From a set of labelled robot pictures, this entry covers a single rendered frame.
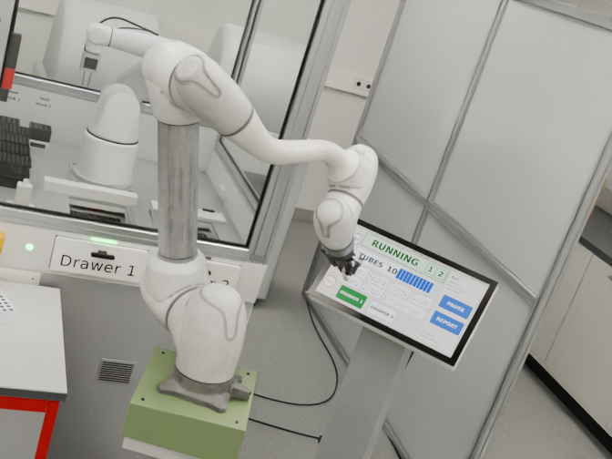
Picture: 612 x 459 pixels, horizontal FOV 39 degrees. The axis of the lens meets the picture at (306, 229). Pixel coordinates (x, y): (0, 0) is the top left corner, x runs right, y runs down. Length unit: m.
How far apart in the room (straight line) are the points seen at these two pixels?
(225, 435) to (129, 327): 0.88
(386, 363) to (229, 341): 0.84
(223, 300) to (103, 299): 0.83
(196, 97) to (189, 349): 0.63
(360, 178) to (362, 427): 0.99
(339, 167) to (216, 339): 0.55
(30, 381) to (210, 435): 0.50
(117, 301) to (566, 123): 1.76
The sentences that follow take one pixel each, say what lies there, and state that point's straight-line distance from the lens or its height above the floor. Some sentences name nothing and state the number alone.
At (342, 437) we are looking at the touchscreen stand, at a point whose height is 0.50.
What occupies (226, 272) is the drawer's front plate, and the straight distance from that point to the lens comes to 2.86.
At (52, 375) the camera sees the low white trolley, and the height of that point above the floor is 0.76.
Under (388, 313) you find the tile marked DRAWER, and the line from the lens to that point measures 2.69.
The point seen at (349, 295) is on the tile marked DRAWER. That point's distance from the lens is 2.72.
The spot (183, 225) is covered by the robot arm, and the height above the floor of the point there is 1.25.
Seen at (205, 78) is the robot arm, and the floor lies 1.66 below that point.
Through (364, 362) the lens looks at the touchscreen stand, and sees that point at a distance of 2.85.
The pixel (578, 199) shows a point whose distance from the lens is 3.21.
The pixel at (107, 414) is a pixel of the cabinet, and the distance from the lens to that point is 3.10.
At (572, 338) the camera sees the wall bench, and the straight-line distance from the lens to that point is 5.10.
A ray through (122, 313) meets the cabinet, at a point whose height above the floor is 0.69.
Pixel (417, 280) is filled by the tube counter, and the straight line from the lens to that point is 2.73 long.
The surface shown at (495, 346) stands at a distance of 3.47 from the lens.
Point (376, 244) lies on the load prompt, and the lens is 2.79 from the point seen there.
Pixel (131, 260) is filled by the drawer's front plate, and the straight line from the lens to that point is 2.78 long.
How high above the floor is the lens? 2.00
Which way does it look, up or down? 18 degrees down
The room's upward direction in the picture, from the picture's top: 18 degrees clockwise
